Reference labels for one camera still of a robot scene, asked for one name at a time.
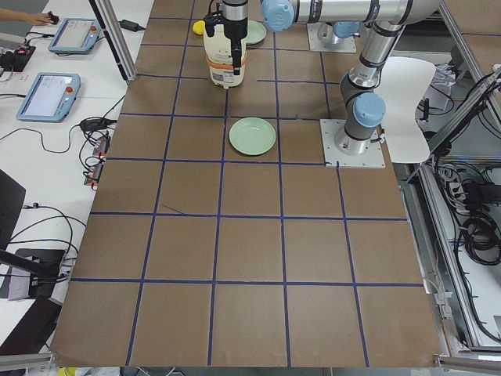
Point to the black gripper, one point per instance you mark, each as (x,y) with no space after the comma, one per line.
(235,24)

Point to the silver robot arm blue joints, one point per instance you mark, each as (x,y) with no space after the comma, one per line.
(365,109)

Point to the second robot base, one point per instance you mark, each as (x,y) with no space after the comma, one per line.
(332,37)

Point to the white rice cooker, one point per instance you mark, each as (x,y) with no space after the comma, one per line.
(219,59)

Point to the person hand at mouse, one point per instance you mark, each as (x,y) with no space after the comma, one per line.
(36,19)

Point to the light green plate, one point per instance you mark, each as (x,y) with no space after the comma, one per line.
(252,136)
(256,32)

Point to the yellow lemon toy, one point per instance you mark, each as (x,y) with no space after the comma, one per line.
(198,27)

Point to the black power adapter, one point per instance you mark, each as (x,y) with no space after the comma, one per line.
(131,26)

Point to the upper teach pendant tablet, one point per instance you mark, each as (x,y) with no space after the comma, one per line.
(75,36)

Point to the teach pendant tablet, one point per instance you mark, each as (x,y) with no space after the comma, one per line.
(50,97)
(75,36)

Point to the white chair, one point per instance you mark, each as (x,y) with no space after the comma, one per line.
(403,82)

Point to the lower teach pendant tablet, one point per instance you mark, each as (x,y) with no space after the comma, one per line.
(50,97)

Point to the brown paper table mat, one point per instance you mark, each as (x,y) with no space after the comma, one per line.
(195,254)

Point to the black monitor stand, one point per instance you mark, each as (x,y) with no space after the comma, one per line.
(32,272)

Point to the aluminium frame post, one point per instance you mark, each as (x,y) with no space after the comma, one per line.
(110,26)

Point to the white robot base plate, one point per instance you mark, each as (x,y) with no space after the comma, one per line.
(342,152)

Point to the power strip with cables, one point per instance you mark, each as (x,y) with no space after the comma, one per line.
(94,164)

